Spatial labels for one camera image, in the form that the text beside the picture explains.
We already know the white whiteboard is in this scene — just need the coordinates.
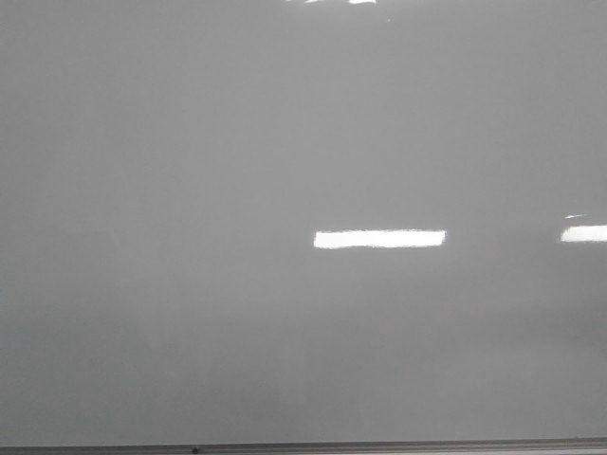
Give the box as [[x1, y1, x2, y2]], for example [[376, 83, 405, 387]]
[[1, 1, 606, 446]]

